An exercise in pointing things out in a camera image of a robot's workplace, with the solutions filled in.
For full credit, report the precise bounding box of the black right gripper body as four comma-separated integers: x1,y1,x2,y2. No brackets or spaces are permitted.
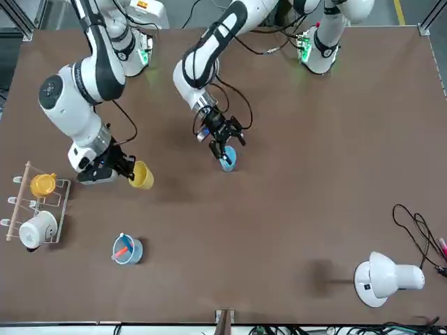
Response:
91,141,127,177

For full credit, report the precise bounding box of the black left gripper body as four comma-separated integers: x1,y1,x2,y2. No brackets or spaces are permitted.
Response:
204,108,233,142

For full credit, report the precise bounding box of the blue plastic cup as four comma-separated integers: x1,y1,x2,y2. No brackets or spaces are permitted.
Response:
219,145,238,172

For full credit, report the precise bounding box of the yellow plastic cup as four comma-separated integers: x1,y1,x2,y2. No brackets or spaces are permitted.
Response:
128,160,155,191

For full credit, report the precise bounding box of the clear blue pen cup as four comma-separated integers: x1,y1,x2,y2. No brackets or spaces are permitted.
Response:
111,232,144,265

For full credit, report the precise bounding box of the blue white pen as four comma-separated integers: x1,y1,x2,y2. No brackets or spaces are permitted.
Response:
119,232,136,251

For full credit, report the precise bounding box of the yellow mug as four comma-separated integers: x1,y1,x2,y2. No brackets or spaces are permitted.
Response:
29,172,57,198

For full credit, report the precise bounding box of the orange pen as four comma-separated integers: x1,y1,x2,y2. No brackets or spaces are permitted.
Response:
111,246,131,262

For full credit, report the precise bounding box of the white mug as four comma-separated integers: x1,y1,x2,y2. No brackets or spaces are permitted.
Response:
18,210,59,250

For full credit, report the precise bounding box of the white desk lamp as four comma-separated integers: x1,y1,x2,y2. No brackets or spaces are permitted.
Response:
353,251,426,308

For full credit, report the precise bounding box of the black arm cable braided end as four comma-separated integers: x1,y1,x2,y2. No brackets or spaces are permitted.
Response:
232,33,305,57

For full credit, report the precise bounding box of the wire and wood mug rack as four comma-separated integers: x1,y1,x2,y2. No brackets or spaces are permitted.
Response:
0,160,73,245

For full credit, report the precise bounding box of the aluminium frame post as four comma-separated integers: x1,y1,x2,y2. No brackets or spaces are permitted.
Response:
417,0,447,36
0,0,46,41
214,308,235,335

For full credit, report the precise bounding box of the black lamp cable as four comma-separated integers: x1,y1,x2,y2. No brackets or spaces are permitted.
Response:
392,204,447,275

